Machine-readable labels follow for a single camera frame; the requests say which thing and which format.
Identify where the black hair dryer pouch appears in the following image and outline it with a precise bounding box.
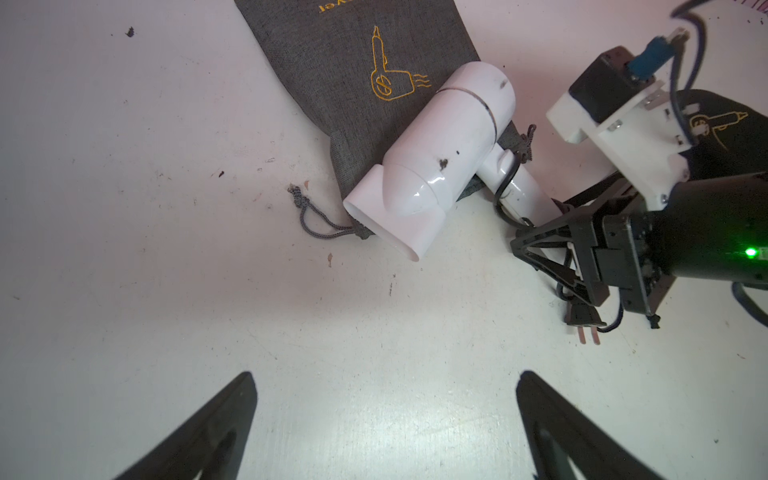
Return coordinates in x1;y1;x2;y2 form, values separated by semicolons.
682;89;767;180

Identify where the grey hair dryer pouch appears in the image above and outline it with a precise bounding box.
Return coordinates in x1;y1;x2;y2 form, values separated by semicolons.
233;0;538;241

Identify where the white hair dryer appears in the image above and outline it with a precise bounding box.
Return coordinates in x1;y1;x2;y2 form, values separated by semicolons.
343;61;562;262

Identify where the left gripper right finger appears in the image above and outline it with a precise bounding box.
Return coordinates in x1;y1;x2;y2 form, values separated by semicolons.
516;371;660;479

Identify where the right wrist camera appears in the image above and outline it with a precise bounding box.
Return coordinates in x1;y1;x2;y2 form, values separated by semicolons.
547;28;692;211

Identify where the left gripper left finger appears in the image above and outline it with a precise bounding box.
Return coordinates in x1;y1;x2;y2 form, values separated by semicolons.
118;371;258;479

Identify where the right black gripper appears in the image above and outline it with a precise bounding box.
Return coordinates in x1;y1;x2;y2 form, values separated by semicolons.
510;173;767;318

